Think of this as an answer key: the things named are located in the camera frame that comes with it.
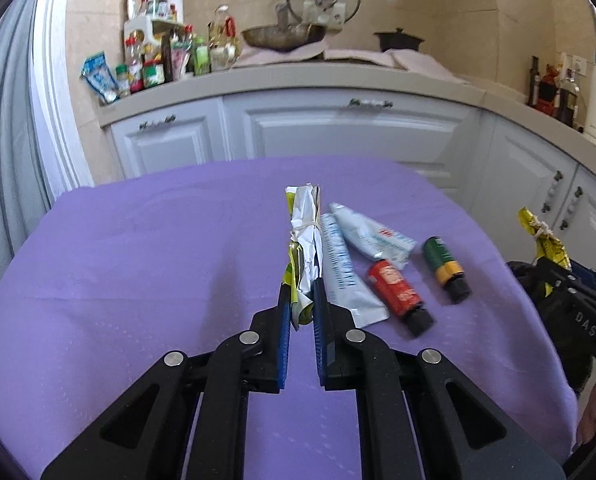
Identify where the cabinet door handle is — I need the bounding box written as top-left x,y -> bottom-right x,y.
541,170 -> 564,214
558,186 -> 584,231

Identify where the white blue lettered tube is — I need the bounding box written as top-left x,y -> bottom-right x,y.
321,214 -> 389,328

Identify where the green gold bottle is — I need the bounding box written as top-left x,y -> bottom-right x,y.
423,236 -> 472,304

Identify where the dark glass bottle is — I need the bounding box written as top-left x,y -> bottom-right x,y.
527,56 -> 541,108

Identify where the dark soy sauce bottle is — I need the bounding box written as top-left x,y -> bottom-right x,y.
556,68 -> 579,127

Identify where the metal wok pan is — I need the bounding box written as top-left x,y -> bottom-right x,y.
241,3 -> 327,53

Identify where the left cabinet handle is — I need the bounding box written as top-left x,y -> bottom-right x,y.
138,114 -> 176,131

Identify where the pink cloth on stove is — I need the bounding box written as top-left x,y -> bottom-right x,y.
234,40 -> 466,84

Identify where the blue white snack bag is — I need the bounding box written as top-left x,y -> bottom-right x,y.
81,52 -> 120,105

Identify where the red labelled bottle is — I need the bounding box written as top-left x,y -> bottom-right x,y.
536,64 -> 560,116

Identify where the drawer handle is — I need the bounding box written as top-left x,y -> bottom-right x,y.
349,99 -> 393,110

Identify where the purple tablecloth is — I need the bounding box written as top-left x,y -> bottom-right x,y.
0,157 -> 578,479

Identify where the black cast iron pot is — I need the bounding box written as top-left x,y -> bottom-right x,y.
375,27 -> 424,52

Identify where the white light blue tube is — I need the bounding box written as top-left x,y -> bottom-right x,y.
329,203 -> 416,271

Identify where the yellow foil wrapper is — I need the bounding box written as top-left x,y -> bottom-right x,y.
517,207 -> 571,298

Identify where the red tube black cap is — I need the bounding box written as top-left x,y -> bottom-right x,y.
367,260 -> 435,337

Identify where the white spice rack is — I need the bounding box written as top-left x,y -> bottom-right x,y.
123,14 -> 185,52

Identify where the silver yellow wrapper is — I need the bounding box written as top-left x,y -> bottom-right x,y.
283,183 -> 323,330

